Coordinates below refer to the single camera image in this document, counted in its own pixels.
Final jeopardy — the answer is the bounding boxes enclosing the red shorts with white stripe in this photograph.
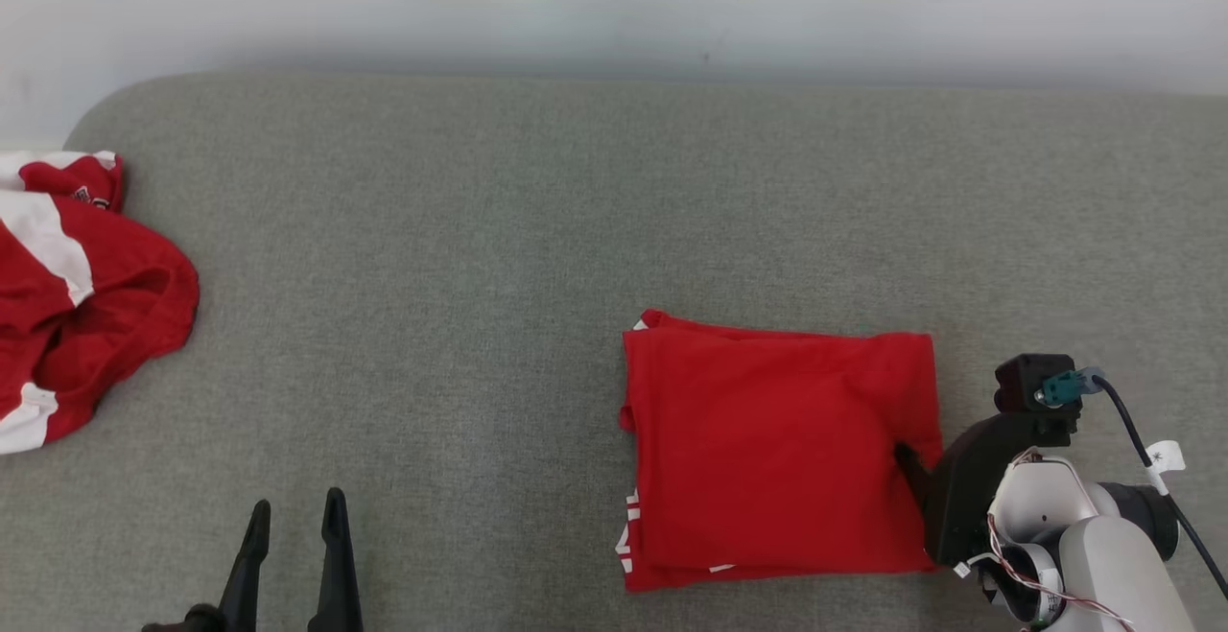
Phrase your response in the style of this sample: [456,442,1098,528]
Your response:
[0,151,201,456]

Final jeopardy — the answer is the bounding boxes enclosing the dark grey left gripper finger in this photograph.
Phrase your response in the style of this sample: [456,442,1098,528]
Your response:
[307,488,365,632]
[219,500,272,632]

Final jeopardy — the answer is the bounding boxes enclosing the black cable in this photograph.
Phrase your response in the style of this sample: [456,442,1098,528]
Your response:
[1082,373,1228,600]

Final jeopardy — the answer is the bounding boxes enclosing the red jersey shirt white sleeves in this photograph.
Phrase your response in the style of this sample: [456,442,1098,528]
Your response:
[616,309,947,594]

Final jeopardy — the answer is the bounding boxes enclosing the white cable tag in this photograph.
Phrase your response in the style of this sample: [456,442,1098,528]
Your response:
[1145,440,1187,498]

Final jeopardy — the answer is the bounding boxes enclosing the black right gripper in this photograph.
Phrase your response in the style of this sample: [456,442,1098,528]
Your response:
[894,410,1074,571]

